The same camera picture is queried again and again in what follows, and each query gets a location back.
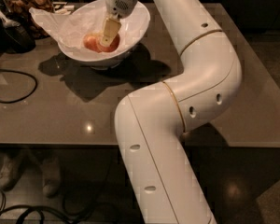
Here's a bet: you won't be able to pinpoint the black round appliance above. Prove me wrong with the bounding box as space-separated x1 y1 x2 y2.
0 0 35 53

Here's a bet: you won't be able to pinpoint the right white shoe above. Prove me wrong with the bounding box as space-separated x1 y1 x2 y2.
40 156 61 197

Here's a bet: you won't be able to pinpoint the black cable on table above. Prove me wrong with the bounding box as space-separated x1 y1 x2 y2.
0 68 39 105

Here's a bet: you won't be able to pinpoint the black cables on floor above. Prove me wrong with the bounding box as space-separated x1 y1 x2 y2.
0 152 120 224

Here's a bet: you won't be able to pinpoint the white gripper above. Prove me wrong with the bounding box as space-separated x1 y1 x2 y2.
100 0 138 47

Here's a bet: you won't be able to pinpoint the white shoe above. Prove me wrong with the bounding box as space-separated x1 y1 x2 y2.
0 155 22 191
40 156 61 197

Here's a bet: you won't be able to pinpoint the red apple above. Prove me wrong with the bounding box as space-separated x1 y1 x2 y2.
97 35 120 52
83 33 101 53

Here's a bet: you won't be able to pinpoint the left white shoe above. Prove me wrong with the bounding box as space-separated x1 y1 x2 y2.
0 155 22 191

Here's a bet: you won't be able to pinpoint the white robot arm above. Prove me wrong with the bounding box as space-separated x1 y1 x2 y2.
102 0 242 224

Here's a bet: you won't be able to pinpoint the small white items behind bowl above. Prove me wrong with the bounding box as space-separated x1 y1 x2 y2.
53 2 75 15

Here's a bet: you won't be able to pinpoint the glass jar of snacks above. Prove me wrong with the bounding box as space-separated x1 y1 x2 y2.
4 0 54 39

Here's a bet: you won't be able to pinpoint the white paper liner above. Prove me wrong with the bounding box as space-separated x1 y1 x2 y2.
29 0 140 62

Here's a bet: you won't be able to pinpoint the white tilted bowl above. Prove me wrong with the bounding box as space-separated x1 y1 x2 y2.
58 0 150 69

